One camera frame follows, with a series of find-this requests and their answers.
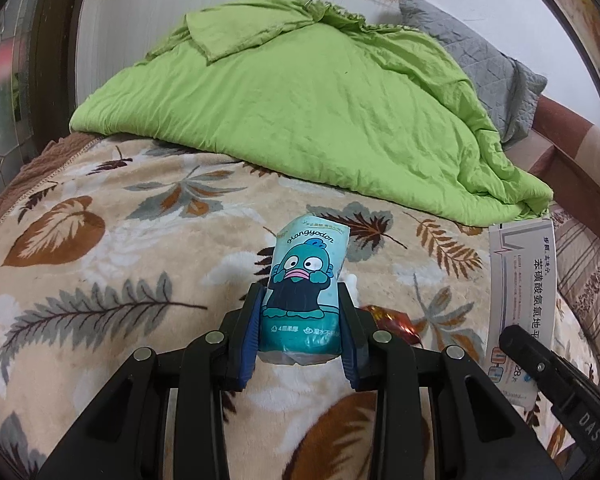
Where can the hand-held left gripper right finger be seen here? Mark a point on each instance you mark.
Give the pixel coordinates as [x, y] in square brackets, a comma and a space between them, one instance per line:
[352, 355]

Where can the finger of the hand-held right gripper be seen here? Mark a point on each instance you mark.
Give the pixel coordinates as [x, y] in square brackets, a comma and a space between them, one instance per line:
[535, 360]

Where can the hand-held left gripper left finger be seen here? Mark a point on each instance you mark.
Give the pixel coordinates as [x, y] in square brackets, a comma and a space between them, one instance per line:
[252, 335]

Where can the teal cartoon tissue pack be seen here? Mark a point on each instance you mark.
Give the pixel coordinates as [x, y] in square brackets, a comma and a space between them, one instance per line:
[300, 285]

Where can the white and grey medicine box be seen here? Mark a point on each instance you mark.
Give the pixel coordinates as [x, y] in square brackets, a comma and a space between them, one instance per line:
[520, 290]

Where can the red foil wrapper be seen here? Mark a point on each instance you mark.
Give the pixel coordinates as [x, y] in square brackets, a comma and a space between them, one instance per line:
[395, 322]

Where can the leaf print blanket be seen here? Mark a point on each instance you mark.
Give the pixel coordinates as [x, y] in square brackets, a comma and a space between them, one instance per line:
[130, 270]

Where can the brown headboard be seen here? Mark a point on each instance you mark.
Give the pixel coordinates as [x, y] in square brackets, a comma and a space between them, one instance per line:
[575, 160]

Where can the green quilt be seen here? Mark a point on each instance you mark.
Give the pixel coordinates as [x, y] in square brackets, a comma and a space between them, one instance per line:
[305, 100]

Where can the grey quilted pillow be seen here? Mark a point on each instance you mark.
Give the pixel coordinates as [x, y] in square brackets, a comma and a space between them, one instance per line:
[490, 55]

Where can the wooden door with patterned glass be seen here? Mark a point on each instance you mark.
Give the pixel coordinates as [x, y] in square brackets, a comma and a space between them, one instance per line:
[15, 85]

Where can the framed wall picture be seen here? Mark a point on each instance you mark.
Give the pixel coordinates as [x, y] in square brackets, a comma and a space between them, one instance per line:
[580, 10]

